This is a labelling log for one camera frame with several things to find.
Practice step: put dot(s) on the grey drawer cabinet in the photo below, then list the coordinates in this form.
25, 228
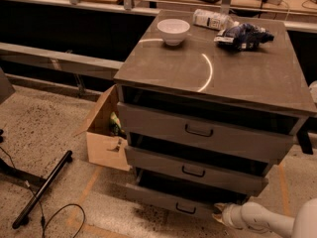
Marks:
261, 90

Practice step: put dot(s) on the white ceramic bowl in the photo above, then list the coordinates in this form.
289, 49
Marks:
173, 31

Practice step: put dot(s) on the grey bottom drawer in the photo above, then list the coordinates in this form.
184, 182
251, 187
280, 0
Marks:
180, 195

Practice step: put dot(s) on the green packet in box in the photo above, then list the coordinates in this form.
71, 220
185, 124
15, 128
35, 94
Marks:
115, 125

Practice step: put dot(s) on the grey metal rail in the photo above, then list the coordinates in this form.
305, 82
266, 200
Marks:
67, 62

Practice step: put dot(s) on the black stand leg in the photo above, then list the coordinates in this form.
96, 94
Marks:
23, 217

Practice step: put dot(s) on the grey drawer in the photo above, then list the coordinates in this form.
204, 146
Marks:
203, 134
180, 195
196, 172

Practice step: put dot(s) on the cardboard box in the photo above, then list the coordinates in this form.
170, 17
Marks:
103, 147

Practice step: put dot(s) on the blue snack bag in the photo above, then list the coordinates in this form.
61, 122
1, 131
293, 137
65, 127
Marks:
243, 37

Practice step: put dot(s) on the grey top drawer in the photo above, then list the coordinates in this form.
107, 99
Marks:
203, 134

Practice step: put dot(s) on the grey middle drawer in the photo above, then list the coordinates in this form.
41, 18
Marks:
196, 172

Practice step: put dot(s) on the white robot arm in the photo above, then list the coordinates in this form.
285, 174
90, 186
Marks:
255, 218

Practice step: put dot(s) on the clear plastic bottle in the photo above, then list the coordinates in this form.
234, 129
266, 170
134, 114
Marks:
213, 20

